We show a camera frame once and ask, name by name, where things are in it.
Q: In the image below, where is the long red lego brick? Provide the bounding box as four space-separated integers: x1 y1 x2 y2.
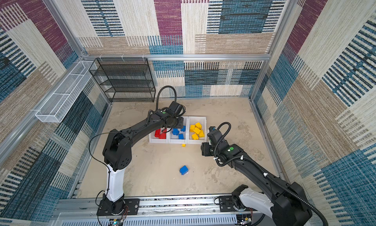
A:
154 129 161 138

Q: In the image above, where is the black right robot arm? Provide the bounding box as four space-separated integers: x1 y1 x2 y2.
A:
201 127 313 226

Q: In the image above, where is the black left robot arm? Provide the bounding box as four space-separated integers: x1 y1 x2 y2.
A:
97 101 186 216

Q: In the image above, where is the white left plastic bin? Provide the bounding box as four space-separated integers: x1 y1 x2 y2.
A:
149 128 168 144

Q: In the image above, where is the white plastic bin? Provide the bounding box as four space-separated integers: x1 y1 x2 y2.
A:
167 116 189 145
149 128 168 144
188 116 207 145

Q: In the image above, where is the white middle plastic bin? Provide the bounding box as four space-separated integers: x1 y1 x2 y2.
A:
167 116 189 145

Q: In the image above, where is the white right plastic bin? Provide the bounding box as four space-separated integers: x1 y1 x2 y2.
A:
188 116 207 145

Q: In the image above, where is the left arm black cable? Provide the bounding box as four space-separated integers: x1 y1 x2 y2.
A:
155 85 177 112

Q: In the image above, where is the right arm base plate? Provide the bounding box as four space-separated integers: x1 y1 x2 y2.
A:
214 196 251 212

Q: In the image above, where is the aluminium front rail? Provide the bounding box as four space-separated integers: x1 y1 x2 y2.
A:
49 192 303 226

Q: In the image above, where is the black wire shelf rack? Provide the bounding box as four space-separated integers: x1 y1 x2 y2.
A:
89 57 156 103

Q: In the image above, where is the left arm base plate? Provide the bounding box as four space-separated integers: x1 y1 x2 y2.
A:
97 198 140 216

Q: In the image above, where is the white wire mesh basket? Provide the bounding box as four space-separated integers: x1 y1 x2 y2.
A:
35 60 92 123

